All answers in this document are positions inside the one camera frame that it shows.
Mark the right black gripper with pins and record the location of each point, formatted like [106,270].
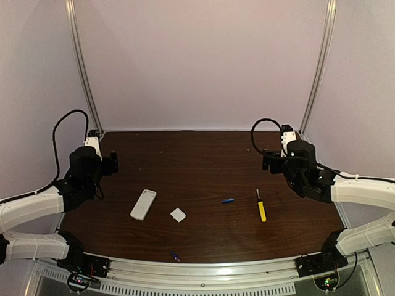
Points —
[266,160]

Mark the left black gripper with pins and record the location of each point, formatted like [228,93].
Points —
[113,162]

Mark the yellow handled screwdriver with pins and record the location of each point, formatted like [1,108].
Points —
[261,208]

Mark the white remote control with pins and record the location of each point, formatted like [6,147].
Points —
[143,204]

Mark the blue battery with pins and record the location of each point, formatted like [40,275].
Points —
[226,201]

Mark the white battery cover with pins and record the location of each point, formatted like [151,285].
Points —
[178,215]

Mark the purple battery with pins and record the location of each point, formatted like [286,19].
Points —
[175,256]

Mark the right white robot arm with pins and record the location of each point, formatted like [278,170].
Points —
[365,203]

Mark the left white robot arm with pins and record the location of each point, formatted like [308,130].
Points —
[59,197]

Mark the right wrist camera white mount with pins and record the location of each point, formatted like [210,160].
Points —
[288,135]

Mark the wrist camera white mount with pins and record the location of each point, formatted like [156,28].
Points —
[93,140]
[288,135]

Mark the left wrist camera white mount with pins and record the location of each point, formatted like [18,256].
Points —
[93,140]

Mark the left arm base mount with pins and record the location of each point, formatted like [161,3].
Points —
[86,271]

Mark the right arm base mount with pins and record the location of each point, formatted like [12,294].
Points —
[323,267]

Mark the right aluminium frame post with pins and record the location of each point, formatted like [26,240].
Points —
[327,35]

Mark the aluminium frame post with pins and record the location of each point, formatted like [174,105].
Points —
[81,65]
[327,35]

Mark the left aluminium frame post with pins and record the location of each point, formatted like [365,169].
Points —
[81,65]

